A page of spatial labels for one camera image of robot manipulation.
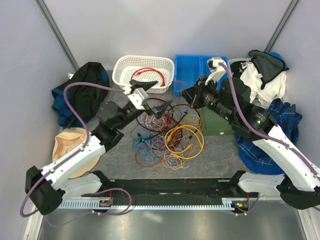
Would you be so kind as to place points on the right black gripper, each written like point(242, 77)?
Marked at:
point(190, 94)

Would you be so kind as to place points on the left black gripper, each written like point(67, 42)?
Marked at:
point(145, 85)

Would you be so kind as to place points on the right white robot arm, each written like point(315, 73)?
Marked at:
point(299, 184)

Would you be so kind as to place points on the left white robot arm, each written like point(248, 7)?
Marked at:
point(49, 186)

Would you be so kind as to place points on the blue divided plastic bin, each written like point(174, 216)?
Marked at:
point(188, 68)

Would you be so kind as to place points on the white perforated plastic basket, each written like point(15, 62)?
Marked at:
point(144, 69)

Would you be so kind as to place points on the green plastic tray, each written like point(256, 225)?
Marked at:
point(214, 125)

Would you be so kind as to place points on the grey plastic tub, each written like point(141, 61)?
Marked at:
point(237, 61)

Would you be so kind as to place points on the black and blue jacket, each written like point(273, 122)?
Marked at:
point(84, 99)

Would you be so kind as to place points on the grey black-trimmed cloth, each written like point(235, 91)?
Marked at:
point(266, 65)

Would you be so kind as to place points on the white garment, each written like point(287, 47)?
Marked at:
point(275, 89)

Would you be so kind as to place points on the beige bucket hat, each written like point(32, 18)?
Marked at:
point(68, 140)

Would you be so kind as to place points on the blue cap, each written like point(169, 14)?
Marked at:
point(277, 55)

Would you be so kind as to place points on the blue plaid shirt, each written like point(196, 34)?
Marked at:
point(256, 160)

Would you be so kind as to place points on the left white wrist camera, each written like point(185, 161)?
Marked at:
point(137, 97)

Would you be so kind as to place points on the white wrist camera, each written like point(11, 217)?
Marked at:
point(137, 97)
point(216, 70)

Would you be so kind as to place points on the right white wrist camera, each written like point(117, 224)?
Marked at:
point(216, 70)

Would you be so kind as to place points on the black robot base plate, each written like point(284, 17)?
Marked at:
point(203, 187)

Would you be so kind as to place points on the slotted cable duct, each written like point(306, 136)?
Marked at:
point(161, 202)

